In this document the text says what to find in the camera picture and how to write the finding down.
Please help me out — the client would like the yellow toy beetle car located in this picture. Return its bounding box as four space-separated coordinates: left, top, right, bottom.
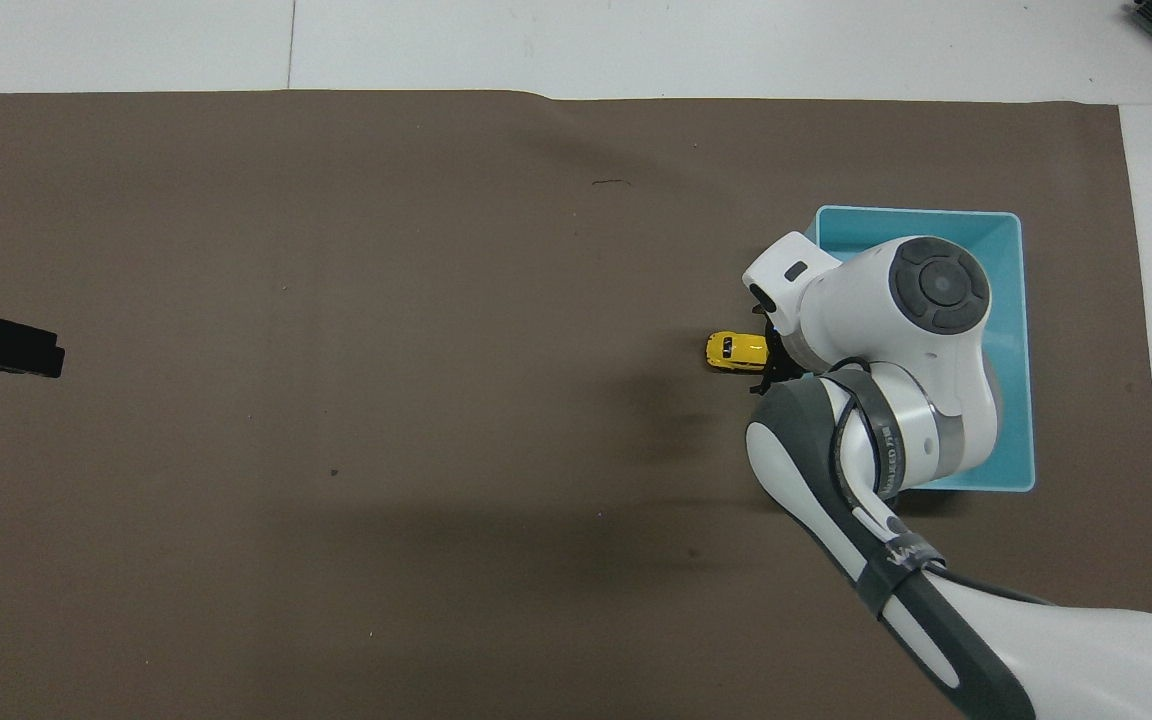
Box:
705 331 771 373

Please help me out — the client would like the light blue plastic bin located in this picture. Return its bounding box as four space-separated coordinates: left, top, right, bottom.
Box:
803 205 1037 493

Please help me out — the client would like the black cable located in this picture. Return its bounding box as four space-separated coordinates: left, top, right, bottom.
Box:
829 366 1059 607

